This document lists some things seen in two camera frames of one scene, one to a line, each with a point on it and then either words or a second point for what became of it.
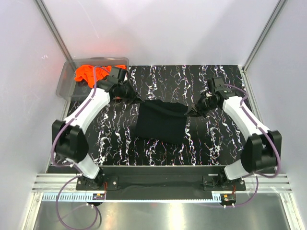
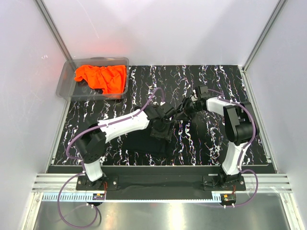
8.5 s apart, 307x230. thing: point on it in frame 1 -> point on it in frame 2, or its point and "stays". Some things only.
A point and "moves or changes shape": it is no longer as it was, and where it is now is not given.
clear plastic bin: x=68 y=88 stays
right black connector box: x=228 y=199 stays
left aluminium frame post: x=43 y=11 stays
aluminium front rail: x=267 y=182 stays
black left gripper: x=134 y=97 -> x=166 y=135
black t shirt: x=160 y=120 moves or changes shape
